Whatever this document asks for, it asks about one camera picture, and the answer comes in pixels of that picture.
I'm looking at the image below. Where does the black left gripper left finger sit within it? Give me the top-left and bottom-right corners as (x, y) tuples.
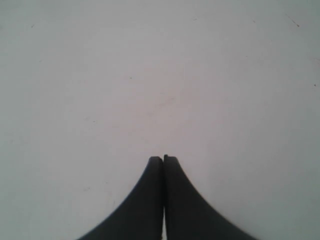
(81, 156), (164, 240)

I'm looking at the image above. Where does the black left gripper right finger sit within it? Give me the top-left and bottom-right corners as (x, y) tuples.
(163, 155), (254, 240)

